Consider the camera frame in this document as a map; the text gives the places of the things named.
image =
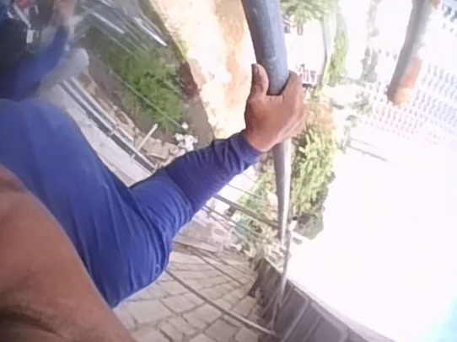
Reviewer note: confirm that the stack of metal bars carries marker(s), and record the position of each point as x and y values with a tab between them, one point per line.
114	14

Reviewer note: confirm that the person's right hand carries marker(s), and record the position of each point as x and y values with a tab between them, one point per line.
272	115

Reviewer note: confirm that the green bush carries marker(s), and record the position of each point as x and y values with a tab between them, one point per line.
312	166

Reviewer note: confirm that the dark post with orange base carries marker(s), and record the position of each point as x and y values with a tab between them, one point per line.
406	72

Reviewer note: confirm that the white lattice fence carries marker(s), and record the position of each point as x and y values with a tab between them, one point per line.
443	95

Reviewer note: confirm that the grey metal pole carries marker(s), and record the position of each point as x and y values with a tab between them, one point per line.
265	27

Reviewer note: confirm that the thin metal rods railing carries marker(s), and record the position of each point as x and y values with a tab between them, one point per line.
231	303

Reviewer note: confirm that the patch of green weeds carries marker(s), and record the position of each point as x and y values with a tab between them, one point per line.
151	83

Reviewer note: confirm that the white rubble pieces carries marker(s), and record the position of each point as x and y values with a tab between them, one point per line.
185	136

